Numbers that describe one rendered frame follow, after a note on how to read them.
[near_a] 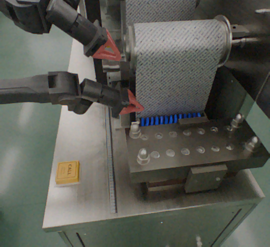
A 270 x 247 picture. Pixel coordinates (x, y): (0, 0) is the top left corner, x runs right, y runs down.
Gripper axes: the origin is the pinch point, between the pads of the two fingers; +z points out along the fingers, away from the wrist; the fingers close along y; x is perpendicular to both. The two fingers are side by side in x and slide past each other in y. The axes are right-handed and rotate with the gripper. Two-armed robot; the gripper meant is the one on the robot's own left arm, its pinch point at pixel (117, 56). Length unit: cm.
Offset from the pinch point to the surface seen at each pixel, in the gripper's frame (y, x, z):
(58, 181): 17.0, -38.3, 5.7
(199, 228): 32, -24, 54
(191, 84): 5.9, 8.5, 21.2
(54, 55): -243, -137, 42
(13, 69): -214, -172, 5
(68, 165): 12.0, -35.8, 7.5
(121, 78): -2.8, -6.2, 7.3
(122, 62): -2.7, -1.7, 3.7
